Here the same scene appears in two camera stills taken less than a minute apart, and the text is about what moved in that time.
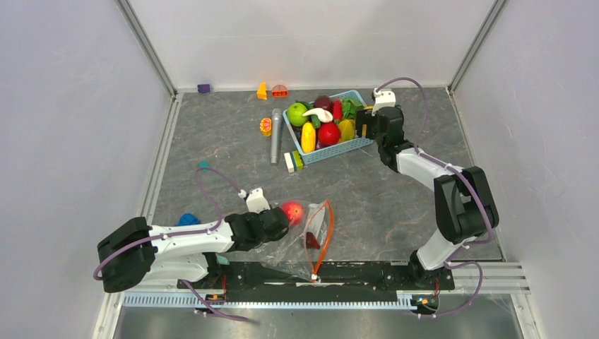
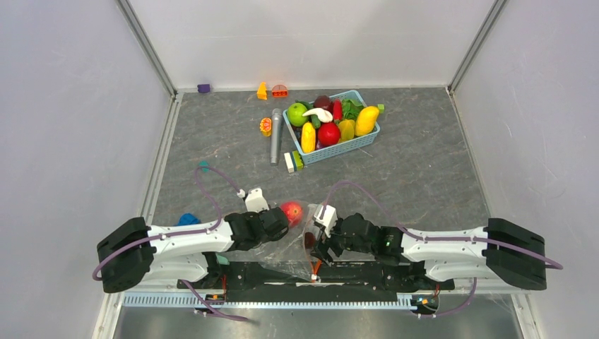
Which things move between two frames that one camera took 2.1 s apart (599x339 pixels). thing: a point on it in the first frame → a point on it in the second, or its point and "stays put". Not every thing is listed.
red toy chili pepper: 337,109 stays put
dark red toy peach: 323,102 stays put
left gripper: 276,236 stays put
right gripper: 364,117 → 321,247
